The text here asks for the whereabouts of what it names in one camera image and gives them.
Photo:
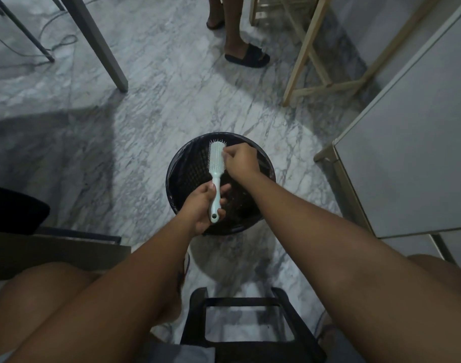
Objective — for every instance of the person's left hand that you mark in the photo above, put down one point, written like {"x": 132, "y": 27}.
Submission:
{"x": 198, "y": 211}

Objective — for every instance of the person's right hand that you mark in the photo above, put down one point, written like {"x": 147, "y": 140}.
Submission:
{"x": 243, "y": 162}

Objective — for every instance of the person's left thumb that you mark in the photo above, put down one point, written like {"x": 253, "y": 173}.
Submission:
{"x": 209, "y": 188}

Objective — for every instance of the person's right fingers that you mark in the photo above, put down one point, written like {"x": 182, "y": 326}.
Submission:
{"x": 230, "y": 151}

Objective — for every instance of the light teal hairbrush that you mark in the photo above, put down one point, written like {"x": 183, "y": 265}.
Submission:
{"x": 216, "y": 158}

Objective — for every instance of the person's left forearm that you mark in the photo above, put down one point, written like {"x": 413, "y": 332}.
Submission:
{"x": 132, "y": 291}

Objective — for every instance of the person's right forearm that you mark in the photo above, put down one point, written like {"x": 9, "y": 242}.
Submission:
{"x": 347, "y": 268}

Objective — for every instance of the black mesh waste bin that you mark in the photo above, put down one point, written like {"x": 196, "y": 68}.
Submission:
{"x": 189, "y": 173}

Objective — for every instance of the black slide sandal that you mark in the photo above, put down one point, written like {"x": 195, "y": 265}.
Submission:
{"x": 253, "y": 56}

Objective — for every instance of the person's leg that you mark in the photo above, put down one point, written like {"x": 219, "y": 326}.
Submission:
{"x": 214, "y": 9}
{"x": 30, "y": 298}
{"x": 234, "y": 22}
{"x": 448, "y": 272}

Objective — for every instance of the black plastic stool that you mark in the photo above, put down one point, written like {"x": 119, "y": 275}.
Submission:
{"x": 194, "y": 321}

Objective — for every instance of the grey table leg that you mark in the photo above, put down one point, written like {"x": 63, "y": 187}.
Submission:
{"x": 98, "y": 41}

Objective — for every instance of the white cabinet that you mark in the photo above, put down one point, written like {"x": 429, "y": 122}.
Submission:
{"x": 412, "y": 147}

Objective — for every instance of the black cushion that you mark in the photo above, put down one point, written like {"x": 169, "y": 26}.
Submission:
{"x": 15, "y": 209}

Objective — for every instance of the person's left leg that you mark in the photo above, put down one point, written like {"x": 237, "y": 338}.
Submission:
{"x": 30, "y": 298}

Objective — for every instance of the black metal leg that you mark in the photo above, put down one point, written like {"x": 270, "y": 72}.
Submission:
{"x": 24, "y": 30}

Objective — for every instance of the person's right leg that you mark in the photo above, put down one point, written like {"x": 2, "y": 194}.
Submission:
{"x": 448, "y": 272}

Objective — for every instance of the light wooden folding frame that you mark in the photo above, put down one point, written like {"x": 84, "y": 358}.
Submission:
{"x": 313, "y": 52}

